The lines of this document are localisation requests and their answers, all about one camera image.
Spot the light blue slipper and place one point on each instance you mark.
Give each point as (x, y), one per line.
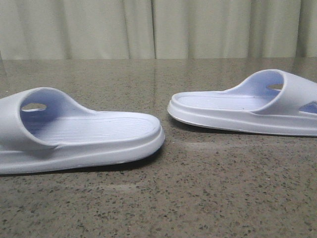
(269, 101)
(44, 129)

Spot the pale green curtain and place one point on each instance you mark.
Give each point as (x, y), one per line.
(157, 29)

